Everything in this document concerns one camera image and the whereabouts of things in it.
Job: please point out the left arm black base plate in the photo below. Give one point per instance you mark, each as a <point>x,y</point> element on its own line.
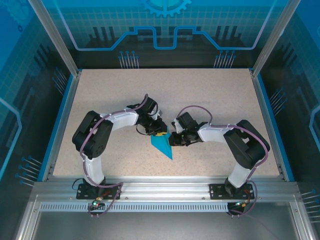
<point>85,193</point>

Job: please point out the aluminium mounting rail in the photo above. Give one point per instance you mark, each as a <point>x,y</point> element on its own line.
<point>162,187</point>

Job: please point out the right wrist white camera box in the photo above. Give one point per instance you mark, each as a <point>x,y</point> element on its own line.
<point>178,126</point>

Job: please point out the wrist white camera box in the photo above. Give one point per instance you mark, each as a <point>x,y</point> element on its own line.
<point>178,126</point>
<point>158,115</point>

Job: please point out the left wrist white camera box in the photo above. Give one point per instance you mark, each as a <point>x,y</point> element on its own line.
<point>158,115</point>

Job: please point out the aluminium frame post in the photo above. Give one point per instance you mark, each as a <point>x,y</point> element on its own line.
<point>60,42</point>
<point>272,42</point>

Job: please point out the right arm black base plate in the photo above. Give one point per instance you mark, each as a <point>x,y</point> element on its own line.
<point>217,191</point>

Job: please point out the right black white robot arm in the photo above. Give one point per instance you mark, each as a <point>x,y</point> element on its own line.
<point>247,147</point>

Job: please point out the blue paper sheet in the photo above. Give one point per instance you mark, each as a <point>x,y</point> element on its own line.
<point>162,145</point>

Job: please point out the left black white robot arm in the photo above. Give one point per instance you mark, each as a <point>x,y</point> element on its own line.
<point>92,135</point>

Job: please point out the aluminium table side rail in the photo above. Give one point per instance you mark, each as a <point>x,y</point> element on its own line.
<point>268,125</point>
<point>62,125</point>

